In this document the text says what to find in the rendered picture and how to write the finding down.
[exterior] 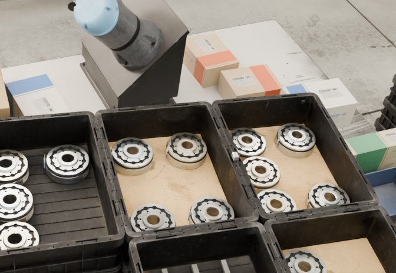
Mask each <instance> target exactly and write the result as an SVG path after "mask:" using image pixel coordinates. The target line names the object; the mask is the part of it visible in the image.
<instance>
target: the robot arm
mask: <svg viewBox="0 0 396 273"><path fill-rule="evenodd" d="M75 4H76V6H75V7H74V17H75V20H76V22H77V23H78V25H79V26H80V27H81V28H82V29H83V30H84V31H85V32H87V33H88V34H90V35H92V36H93V37H94V38H96V39H97V40H99V41H100V42H101V43H103V44H104V45H105V46H107V47H108V48H109V49H110V50H111V51H112V53H113V55H114V56H115V58H116V60H117V61H118V63H119V64H120V65H122V66H123V67H124V68H126V69H128V70H139V69H142V68H144V67H146V66H147V65H149V64H150V63H151V62H152V61H153V60H154V59H155V58H156V57H157V55H158V53H159V52H160V49H161V46H162V43H163V34H162V31H161V29H160V27H159V26H158V25H157V24H155V23H154V22H153V21H151V20H149V19H145V18H142V17H138V16H136V15H135V14H134V13H133V12H131V11H130V10H129V9H128V8H127V7H126V6H125V5H124V4H123V2H122V0H75Z"/></svg>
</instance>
